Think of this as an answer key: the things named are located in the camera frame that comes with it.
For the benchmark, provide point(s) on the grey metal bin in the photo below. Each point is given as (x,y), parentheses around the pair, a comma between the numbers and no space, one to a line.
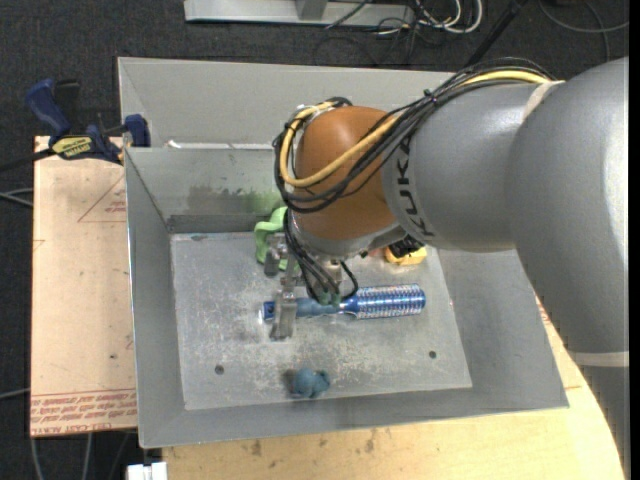
(350,358)

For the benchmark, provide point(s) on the blue-grey toy animal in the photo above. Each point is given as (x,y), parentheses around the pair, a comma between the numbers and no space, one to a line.
(307,383)

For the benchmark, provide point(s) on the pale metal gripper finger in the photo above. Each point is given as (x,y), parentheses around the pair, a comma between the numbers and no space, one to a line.
(284,320)
(271,262)

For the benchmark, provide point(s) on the light green toy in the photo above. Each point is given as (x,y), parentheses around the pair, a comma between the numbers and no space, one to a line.
(264,233)

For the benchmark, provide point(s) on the brown cardboard board red print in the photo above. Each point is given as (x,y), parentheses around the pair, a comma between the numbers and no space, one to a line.
(80,288)

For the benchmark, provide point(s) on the yellow and black object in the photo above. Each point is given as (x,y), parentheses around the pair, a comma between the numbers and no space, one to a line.
(411,260)

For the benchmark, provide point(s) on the black cylinder on white bracket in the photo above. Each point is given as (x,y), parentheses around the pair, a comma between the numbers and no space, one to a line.
(407,246)

